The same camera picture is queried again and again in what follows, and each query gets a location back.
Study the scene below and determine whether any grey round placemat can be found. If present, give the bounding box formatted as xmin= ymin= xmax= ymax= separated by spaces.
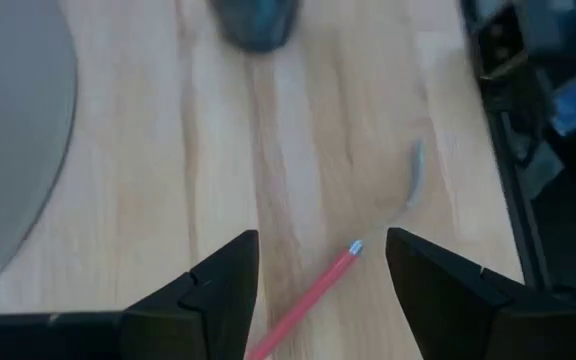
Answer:
xmin=0 ymin=0 xmax=79 ymax=306

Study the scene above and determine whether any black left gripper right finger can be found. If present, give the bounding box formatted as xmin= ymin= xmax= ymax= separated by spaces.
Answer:
xmin=385 ymin=227 xmax=576 ymax=360

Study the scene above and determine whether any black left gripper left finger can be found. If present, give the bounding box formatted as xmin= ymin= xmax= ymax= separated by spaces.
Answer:
xmin=117 ymin=229 xmax=260 ymax=360

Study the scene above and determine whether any red-handled metal spoon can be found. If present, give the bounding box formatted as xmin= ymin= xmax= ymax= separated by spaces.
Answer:
xmin=245 ymin=137 xmax=428 ymax=360

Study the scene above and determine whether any dark gray cup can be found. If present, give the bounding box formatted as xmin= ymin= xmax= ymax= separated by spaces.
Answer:
xmin=210 ymin=0 xmax=302 ymax=54

